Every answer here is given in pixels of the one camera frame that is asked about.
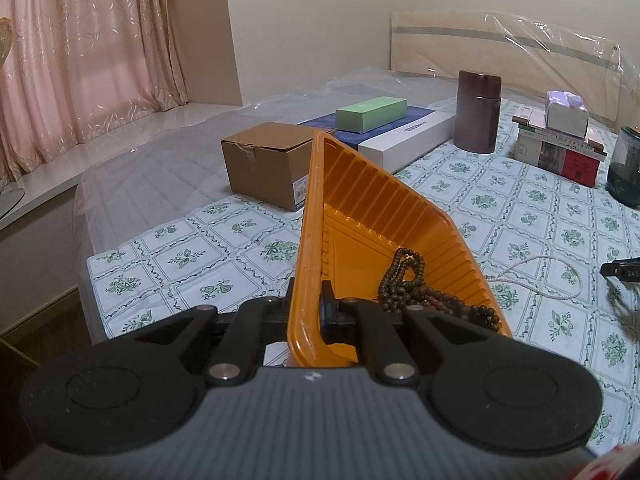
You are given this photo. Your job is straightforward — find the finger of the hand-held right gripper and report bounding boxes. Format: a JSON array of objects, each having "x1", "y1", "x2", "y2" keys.
[{"x1": 600, "y1": 257, "x2": 640, "y2": 282}]

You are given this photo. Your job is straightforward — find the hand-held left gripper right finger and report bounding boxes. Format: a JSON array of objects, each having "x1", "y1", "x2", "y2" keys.
[{"x1": 318, "y1": 280, "x2": 517, "y2": 387}]

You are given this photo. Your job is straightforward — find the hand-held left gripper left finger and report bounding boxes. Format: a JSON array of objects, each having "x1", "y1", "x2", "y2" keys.
[{"x1": 107, "y1": 278, "x2": 295, "y2": 387}]

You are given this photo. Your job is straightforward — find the black bead string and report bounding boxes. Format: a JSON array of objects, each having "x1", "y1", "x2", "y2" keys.
[{"x1": 607, "y1": 282, "x2": 640, "y2": 335}]

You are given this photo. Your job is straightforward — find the white bead necklace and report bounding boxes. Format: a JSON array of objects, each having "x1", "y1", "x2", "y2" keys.
[{"x1": 487, "y1": 256, "x2": 585, "y2": 302}]

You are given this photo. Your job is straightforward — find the dark brown bead necklace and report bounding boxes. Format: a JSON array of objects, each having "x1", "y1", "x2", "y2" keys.
[{"x1": 377, "y1": 247, "x2": 427, "y2": 313}]

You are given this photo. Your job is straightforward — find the orange plastic tray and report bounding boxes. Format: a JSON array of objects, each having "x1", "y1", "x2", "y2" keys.
[{"x1": 286, "y1": 129, "x2": 514, "y2": 368}]

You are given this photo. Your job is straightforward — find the dark green glass jar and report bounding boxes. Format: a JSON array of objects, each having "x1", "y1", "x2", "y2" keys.
[{"x1": 605, "y1": 126, "x2": 640, "y2": 209}]

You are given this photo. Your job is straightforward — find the thick red and grey book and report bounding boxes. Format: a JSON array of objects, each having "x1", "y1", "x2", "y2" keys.
[{"x1": 516, "y1": 127, "x2": 600, "y2": 189}]

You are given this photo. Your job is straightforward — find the brown cardboard box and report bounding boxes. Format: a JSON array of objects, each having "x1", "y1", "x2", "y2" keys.
[{"x1": 220, "y1": 121, "x2": 316, "y2": 212}]

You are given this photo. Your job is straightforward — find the white tissue box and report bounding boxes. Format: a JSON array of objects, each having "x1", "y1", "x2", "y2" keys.
[{"x1": 545, "y1": 90, "x2": 590, "y2": 139}]

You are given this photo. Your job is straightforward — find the dark blue flat box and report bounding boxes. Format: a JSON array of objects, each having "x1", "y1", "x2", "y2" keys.
[{"x1": 297, "y1": 106, "x2": 436, "y2": 149}]

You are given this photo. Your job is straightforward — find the thin pale books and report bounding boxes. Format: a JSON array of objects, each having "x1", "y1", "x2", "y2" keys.
[{"x1": 511, "y1": 105, "x2": 608, "y2": 161}]

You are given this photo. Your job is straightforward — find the long white box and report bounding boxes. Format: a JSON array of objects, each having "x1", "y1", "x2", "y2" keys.
[{"x1": 358, "y1": 111, "x2": 457, "y2": 174}]

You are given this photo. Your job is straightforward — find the red and white cloth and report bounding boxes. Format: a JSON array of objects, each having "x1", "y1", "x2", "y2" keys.
[{"x1": 575, "y1": 441, "x2": 640, "y2": 480}]

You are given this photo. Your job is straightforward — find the green rectangular box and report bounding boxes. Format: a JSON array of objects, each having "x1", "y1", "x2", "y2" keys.
[{"x1": 335, "y1": 96, "x2": 408, "y2": 134}]

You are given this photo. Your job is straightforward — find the brown cylindrical canister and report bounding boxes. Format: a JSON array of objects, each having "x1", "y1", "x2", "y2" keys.
[{"x1": 453, "y1": 70, "x2": 502, "y2": 155}]

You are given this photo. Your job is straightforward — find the white window sill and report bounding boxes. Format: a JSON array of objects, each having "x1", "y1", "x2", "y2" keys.
[{"x1": 0, "y1": 102, "x2": 247, "y2": 233}]

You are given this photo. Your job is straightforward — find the beige wooden headboard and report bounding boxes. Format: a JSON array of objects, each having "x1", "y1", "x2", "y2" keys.
[{"x1": 390, "y1": 10, "x2": 640, "y2": 133}]

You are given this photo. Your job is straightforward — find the pink curtain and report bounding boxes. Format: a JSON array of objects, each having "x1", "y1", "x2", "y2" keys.
[{"x1": 0, "y1": 0, "x2": 190, "y2": 187}]

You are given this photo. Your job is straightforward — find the yellow cord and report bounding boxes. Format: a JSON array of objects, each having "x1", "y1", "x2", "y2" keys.
[{"x1": 0, "y1": 335, "x2": 41, "y2": 370}]

